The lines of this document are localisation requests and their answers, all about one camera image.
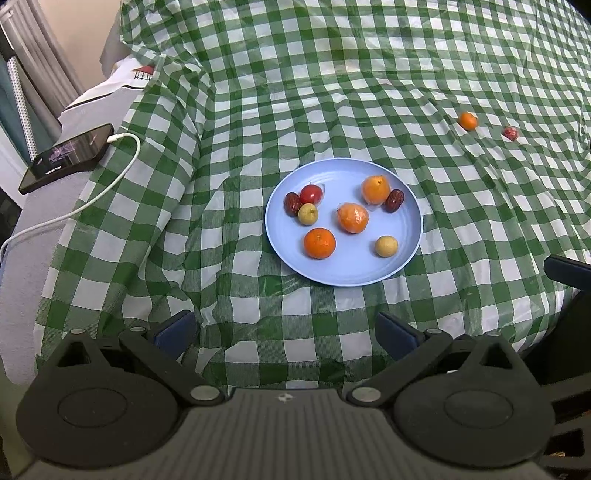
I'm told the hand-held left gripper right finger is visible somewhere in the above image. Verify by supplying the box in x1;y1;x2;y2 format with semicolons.
344;311;532;407

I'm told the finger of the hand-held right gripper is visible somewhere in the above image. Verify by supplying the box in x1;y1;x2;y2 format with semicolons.
543;255;591;294

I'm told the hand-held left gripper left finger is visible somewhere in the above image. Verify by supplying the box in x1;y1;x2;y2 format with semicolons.
39;310;227;407

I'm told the light blue plate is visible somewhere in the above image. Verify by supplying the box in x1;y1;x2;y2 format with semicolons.
264;158;424;287

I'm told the grey padded furniture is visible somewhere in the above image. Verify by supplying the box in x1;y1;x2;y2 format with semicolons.
0;69;139;388

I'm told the black smartphone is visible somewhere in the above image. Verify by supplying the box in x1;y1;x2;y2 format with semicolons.
18;123;115;195

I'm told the green white checked tablecloth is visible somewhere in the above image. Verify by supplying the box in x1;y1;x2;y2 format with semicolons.
34;0;591;388

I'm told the white printed cloth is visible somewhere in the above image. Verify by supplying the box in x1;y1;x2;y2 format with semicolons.
99;53;162;100

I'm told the striped gooseneck stand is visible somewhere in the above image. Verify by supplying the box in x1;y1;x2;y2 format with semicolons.
7;58;40;160

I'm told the grey curtain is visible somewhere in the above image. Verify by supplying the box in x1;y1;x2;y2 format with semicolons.
0;0;84;118

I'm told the white charging cable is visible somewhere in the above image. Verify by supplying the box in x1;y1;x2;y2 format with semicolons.
0;133;141;268

